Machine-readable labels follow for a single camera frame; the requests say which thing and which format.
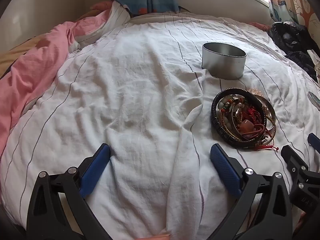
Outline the pile of mixed jewelry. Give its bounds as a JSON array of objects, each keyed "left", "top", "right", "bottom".
[{"left": 211, "top": 87, "right": 279, "bottom": 152}]

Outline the orange cloth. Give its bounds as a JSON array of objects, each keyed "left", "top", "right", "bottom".
[{"left": 89, "top": 1, "right": 113, "bottom": 12}]

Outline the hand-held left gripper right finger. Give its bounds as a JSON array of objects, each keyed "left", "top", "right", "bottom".
[{"left": 207, "top": 143, "right": 294, "bottom": 240}]

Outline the silver oval tin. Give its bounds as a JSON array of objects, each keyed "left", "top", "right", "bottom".
[{"left": 201, "top": 42, "right": 247, "bottom": 81}]

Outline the black braided bracelet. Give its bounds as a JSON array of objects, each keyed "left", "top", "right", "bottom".
[{"left": 214, "top": 87, "right": 263, "bottom": 110}]

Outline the black jacket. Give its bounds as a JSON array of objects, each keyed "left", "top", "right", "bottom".
[{"left": 267, "top": 21, "right": 320, "bottom": 83}]

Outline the blue print curtain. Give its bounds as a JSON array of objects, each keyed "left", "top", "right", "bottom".
[{"left": 269, "top": 0, "right": 299, "bottom": 23}]

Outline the white striped blanket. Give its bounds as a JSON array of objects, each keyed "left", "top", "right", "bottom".
[{"left": 0, "top": 2, "right": 320, "bottom": 240}]

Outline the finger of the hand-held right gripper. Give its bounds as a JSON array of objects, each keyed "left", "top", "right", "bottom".
[
  {"left": 281, "top": 145, "right": 310, "bottom": 188},
  {"left": 307, "top": 133, "right": 320, "bottom": 153}
]

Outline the tree print panel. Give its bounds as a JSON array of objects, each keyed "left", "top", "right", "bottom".
[{"left": 287, "top": 0, "right": 320, "bottom": 38}]

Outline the beige cloth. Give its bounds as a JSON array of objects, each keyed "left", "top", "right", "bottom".
[{"left": 307, "top": 49, "right": 320, "bottom": 83}]

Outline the pink quilt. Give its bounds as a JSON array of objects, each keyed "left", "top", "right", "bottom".
[{"left": 0, "top": 7, "right": 113, "bottom": 155}]

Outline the white bead bracelet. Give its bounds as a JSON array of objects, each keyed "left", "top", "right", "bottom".
[{"left": 217, "top": 97, "right": 240, "bottom": 130}]

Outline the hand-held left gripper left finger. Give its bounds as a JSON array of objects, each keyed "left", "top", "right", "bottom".
[{"left": 25, "top": 143, "right": 112, "bottom": 240}]

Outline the round tin lid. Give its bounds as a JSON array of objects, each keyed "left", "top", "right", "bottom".
[{"left": 307, "top": 91, "right": 320, "bottom": 109}]

